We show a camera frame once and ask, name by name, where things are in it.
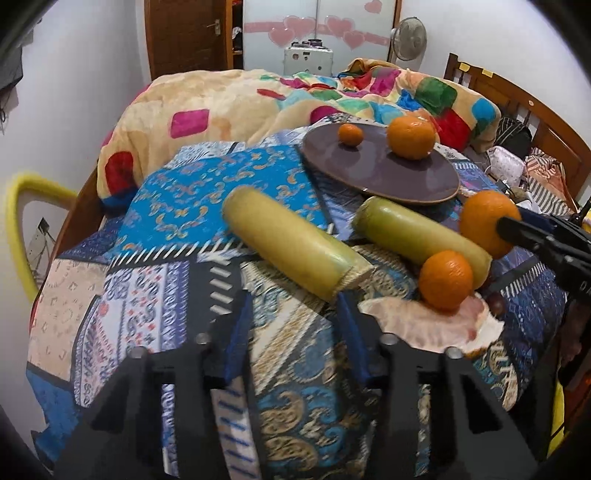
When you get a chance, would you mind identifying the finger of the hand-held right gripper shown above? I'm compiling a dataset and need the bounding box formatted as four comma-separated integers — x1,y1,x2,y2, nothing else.
496,216,561,259
517,207,571,234

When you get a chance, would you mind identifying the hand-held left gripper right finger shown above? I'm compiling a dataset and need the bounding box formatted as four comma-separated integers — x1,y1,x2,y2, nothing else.
336,292,539,480

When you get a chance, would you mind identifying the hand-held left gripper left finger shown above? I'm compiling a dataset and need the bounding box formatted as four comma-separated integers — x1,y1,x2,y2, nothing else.
55,288,259,480

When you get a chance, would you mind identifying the large orange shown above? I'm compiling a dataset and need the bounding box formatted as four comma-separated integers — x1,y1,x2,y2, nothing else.
459,190,522,260
387,115,437,161

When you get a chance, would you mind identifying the medium orange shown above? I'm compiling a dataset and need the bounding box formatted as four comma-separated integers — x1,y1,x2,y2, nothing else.
419,250,475,312

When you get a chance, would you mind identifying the yellow-green sugarcane piece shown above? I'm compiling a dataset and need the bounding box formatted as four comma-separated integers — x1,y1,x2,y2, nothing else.
352,196,493,291
222,187,375,304

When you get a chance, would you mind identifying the brown round plate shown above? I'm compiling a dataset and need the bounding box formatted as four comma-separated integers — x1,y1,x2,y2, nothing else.
302,124,461,205

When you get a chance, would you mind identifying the striped bag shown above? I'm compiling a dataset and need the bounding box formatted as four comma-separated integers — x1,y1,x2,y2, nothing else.
524,148,578,215

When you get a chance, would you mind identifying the pink white small bag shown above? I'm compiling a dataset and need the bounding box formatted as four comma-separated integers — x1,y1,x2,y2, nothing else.
489,147,525,183

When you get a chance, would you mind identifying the wooden bed headboard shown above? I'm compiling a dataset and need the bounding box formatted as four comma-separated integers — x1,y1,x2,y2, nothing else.
443,52,591,213

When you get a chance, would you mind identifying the black backpack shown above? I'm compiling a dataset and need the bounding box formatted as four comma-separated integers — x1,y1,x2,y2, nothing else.
496,117,534,155

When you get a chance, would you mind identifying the blue patchwork blanket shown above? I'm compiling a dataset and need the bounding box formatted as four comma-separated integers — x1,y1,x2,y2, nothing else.
25,127,568,480

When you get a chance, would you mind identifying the small orange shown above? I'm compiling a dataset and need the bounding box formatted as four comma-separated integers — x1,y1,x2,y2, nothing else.
338,124,365,147

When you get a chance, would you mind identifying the standing electric fan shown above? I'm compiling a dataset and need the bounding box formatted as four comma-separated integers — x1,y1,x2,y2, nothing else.
388,17,428,63

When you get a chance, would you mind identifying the colourful checked quilt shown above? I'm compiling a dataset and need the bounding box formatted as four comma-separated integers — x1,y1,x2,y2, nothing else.
97,58,502,215

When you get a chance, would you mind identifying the small white cabinet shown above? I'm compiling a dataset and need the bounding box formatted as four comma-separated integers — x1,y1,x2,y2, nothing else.
283,39,334,75

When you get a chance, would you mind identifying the frosted sliding wardrobe door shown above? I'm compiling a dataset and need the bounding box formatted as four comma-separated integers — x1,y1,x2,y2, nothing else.
243,0,319,75
318,0,399,65

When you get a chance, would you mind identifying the wardrobe with heart stickers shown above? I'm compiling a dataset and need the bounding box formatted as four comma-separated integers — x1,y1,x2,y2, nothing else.
245,0,391,49

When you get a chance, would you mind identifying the brown wooden door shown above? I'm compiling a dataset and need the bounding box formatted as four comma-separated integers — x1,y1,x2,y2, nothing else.
144,0,232,81

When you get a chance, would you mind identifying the wooden bed side rail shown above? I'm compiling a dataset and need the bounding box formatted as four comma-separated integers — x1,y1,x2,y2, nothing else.
54,166,105,259

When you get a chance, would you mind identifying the yellow padded rail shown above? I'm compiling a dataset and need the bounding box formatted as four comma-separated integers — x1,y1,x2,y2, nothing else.
6,172,79,303

